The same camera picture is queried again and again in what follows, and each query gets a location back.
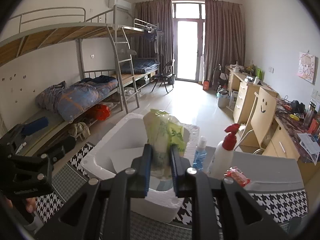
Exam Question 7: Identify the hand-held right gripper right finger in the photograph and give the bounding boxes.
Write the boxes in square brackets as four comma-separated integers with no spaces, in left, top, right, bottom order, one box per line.
[169,145,287,240]

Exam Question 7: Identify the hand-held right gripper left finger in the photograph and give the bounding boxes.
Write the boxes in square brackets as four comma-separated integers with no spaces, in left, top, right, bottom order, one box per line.
[35,144,153,240]

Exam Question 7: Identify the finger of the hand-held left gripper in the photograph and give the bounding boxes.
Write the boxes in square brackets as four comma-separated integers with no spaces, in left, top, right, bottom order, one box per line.
[37,135,77,162]
[20,116,49,137]

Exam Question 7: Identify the pale green plastic packet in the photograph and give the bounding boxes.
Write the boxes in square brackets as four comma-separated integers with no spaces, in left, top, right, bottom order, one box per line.
[143,109,187,179]

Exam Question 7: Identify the white foam box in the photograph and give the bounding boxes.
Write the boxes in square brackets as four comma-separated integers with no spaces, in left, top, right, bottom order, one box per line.
[80,112,200,223]

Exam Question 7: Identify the person's left hand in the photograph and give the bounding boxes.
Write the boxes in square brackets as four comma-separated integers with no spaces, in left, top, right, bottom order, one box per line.
[22,197,37,214]

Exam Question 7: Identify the beige cloth bundle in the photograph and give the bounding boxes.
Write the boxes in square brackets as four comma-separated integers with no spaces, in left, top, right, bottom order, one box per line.
[69,122,91,138]

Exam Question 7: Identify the blue clear bottle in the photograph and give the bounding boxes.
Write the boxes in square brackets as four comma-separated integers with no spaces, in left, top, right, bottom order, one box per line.
[192,136,208,172]

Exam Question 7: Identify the white pump bottle red top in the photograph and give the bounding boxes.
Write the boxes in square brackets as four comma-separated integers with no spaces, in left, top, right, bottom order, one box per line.
[207,124,241,180]

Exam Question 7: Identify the red plastic bag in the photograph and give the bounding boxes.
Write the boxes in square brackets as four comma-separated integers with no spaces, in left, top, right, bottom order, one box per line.
[86,104,110,122]

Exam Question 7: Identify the blue patterned quilt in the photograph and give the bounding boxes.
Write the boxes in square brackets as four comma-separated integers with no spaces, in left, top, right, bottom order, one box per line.
[35,75,118,123]

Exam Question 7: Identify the red snack packet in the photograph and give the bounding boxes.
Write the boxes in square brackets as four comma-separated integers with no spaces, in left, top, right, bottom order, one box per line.
[223,167,251,187]

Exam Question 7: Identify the grey plastic bucket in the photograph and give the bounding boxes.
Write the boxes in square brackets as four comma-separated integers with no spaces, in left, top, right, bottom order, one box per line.
[217,90,231,109]

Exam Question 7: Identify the large metal bunk bed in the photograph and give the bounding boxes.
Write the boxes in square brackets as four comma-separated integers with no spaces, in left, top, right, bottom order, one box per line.
[0,7,140,160]

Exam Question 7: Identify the wooden desk with drawers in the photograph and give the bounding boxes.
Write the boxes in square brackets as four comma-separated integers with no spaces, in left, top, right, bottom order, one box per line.
[224,65,279,125]

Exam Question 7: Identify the metal bunk ladder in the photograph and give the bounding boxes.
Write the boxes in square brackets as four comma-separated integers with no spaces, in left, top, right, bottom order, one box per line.
[107,26,141,114]

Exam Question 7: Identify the black folding chair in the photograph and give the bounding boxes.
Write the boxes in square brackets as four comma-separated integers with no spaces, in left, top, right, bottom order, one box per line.
[151,59,176,94]

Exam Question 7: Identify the dark blue bedding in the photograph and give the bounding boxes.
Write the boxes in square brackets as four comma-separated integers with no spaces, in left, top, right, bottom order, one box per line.
[119,57,160,75]

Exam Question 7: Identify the houndstooth table mat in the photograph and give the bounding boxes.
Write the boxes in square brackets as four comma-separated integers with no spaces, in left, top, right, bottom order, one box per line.
[35,142,309,240]

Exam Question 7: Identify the wooden chair with smiley face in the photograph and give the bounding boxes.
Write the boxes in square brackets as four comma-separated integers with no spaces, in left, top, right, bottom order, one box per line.
[235,87,277,153]

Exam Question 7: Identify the wooden desk with patterned cover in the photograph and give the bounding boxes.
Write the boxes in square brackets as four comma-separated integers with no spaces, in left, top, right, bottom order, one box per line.
[261,97,320,167]

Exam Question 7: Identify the glass balcony door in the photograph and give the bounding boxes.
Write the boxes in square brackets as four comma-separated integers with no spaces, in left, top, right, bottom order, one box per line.
[172,2,207,82]

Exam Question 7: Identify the small metal bunk bed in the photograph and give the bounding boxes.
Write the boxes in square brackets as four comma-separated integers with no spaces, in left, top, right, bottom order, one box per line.
[114,5,162,98]

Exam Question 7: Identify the dark hanging clothes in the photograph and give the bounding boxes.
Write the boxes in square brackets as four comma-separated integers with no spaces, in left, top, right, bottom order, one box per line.
[145,28,164,54]

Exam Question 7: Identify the white printed papers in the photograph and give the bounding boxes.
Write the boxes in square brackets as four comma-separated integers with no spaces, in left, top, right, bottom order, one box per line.
[297,132,320,164]

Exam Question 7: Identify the brown curtain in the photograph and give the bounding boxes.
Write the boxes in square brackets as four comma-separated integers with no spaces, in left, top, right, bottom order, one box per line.
[204,0,245,90]
[134,0,174,77]

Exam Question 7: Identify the white air conditioner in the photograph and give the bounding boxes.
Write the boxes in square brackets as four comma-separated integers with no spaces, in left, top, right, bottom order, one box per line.
[108,0,132,12]

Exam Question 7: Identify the pink wall poster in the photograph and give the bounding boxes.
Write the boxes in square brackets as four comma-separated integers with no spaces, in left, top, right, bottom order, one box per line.
[297,52,317,85]

